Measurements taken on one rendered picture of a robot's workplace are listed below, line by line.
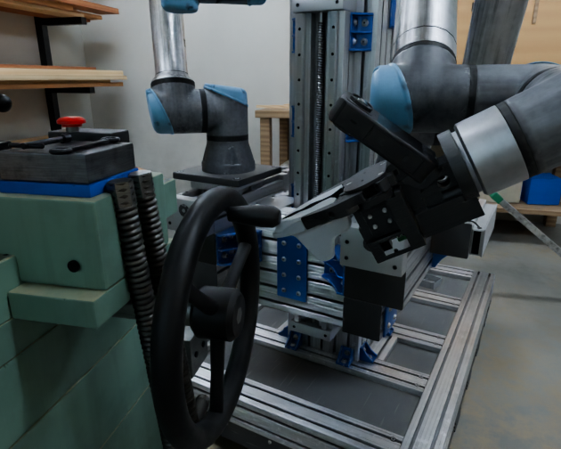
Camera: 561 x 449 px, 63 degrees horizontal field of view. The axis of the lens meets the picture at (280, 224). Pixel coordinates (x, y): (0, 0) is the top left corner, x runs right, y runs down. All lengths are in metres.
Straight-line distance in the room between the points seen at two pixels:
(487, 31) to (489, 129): 0.50
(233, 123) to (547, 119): 0.92
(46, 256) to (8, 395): 0.15
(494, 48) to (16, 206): 0.79
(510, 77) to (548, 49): 3.32
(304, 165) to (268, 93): 2.70
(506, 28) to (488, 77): 0.39
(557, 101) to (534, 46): 3.40
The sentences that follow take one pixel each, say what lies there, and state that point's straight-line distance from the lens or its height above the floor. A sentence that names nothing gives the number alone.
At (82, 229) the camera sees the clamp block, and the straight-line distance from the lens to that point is 0.46.
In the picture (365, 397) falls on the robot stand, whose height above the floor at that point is 0.21.
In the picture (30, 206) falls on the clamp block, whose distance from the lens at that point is 0.49.
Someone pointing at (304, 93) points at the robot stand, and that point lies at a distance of 1.24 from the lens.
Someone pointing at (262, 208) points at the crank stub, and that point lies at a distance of 0.49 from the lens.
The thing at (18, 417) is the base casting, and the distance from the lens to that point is 0.57.
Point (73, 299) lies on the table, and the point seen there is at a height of 0.87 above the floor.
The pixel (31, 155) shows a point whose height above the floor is 1.00.
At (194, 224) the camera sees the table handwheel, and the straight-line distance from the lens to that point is 0.43.
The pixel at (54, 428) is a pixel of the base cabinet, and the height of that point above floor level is 0.68.
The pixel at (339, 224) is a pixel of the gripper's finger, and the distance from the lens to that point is 0.48.
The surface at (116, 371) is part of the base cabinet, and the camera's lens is 0.72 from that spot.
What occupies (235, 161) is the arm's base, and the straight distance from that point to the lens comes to 1.26.
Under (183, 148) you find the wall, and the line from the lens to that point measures 4.26.
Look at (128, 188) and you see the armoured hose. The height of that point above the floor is 0.96.
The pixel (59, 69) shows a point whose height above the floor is 1.12.
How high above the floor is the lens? 1.07
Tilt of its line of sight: 18 degrees down
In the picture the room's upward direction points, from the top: straight up
